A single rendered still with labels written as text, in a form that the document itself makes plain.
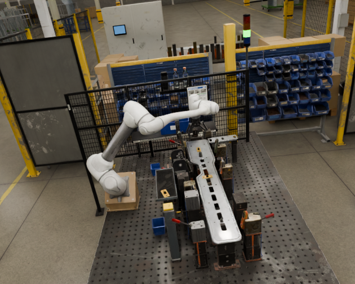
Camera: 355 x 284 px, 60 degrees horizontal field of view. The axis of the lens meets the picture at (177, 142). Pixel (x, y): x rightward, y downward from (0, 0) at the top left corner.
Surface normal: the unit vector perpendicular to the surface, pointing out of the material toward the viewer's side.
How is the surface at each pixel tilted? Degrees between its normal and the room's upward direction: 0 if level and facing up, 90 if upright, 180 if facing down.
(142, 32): 90
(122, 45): 90
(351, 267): 0
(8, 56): 89
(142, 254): 0
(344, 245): 0
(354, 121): 91
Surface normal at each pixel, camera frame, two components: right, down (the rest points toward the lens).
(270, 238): -0.11, -0.88
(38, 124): -0.01, 0.45
